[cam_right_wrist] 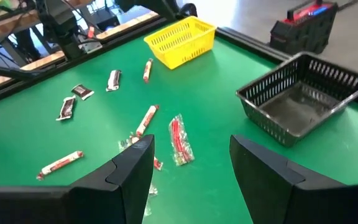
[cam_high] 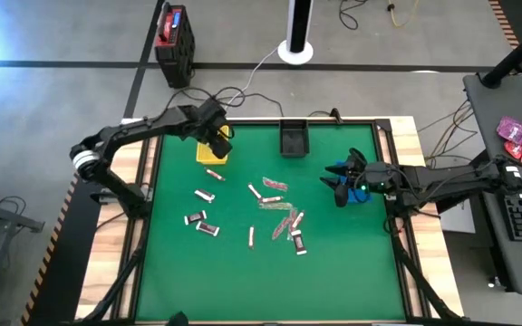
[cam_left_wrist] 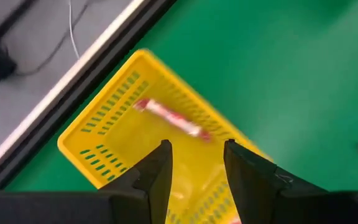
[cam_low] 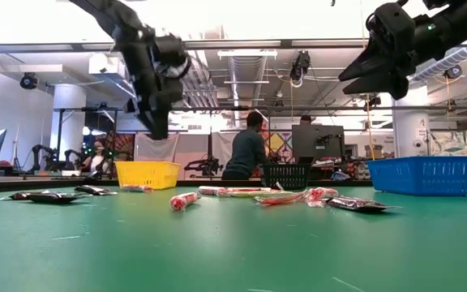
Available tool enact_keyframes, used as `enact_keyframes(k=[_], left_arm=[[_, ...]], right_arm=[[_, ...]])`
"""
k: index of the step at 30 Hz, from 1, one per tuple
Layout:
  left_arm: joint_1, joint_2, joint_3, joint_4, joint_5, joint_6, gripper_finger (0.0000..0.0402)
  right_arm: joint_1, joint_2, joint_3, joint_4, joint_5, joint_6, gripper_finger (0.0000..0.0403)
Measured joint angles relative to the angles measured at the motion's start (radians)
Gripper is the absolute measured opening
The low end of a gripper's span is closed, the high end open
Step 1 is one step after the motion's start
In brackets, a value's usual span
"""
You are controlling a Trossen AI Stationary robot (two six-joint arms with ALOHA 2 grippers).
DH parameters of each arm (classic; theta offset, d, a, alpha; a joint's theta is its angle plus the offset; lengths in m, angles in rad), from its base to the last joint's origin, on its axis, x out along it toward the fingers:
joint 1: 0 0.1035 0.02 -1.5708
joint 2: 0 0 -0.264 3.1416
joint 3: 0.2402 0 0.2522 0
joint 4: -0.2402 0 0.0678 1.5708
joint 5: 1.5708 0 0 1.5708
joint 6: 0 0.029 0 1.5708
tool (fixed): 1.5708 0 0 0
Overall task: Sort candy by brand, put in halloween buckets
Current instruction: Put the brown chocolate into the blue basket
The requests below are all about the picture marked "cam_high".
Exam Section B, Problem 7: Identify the yellow cable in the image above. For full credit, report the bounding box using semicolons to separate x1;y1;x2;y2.
387;0;421;28

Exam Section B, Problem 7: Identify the red black power station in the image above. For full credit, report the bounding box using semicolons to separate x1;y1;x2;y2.
153;2;197;90

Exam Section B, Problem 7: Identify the white black floor stand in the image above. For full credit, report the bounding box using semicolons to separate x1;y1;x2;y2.
277;0;314;65

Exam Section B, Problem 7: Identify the brown white candy bar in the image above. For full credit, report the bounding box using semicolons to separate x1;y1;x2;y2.
183;209;208;226
193;188;217;204
195;220;221;237
290;229;308;256

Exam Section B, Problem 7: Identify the yellow plastic basket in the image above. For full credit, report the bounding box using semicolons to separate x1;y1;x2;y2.
196;125;230;166

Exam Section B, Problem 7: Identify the black plastic bin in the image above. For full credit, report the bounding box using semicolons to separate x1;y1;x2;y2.
278;119;311;158

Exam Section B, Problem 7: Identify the black floor cable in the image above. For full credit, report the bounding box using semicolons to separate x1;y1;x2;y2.
179;85;285;118

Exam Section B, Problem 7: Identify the black looped cable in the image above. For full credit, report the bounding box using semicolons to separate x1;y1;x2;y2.
337;0;371;32

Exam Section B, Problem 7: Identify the red candy bag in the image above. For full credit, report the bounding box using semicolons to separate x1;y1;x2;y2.
503;139;522;168

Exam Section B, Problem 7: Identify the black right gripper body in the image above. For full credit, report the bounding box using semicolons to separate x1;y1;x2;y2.
334;147;401;208

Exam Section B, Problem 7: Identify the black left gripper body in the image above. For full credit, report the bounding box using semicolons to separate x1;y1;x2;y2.
190;98;234;159

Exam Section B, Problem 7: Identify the green table mat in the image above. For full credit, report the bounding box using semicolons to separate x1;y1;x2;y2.
134;122;407;322

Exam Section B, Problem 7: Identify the white power cable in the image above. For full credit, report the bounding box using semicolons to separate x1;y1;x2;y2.
224;44;281;108

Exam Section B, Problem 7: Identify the grey desk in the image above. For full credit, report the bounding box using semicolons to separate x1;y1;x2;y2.
463;72;522;295

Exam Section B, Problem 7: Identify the black monitor pole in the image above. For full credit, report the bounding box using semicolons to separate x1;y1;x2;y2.
480;17;522;90

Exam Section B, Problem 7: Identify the blue plastic bin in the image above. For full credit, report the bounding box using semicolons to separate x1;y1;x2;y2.
335;160;373;204

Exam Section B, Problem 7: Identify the black hazard striped platform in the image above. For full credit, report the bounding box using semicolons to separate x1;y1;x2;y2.
19;171;117;326

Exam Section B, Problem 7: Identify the pink candy bag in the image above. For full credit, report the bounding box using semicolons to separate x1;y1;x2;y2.
496;115;522;145

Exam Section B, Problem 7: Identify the bundle of dark cables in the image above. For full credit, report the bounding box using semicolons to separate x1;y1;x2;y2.
417;99;479;171

